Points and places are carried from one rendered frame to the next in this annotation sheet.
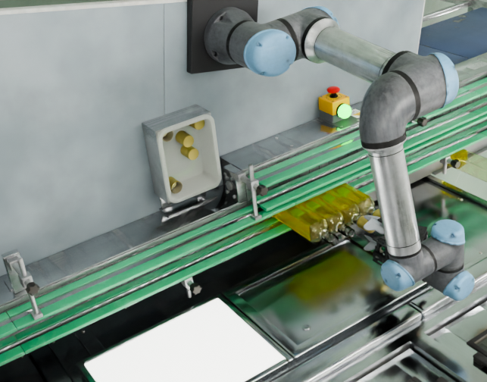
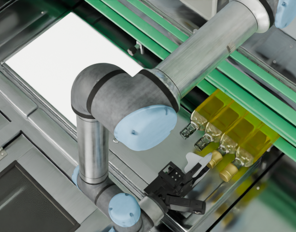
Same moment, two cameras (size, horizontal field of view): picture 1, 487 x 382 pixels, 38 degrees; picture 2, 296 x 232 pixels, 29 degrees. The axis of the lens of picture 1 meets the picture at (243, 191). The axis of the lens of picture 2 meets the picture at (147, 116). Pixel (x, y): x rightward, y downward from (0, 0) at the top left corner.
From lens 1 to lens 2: 1.75 m
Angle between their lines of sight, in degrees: 60
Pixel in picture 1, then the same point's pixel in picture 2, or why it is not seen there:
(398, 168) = (78, 125)
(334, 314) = (133, 158)
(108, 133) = not seen: outside the picture
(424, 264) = (88, 192)
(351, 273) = not seen: hidden behind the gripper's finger
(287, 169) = (236, 67)
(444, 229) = (118, 202)
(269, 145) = (272, 42)
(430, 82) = (104, 112)
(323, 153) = (275, 93)
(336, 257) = not seen: hidden behind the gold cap
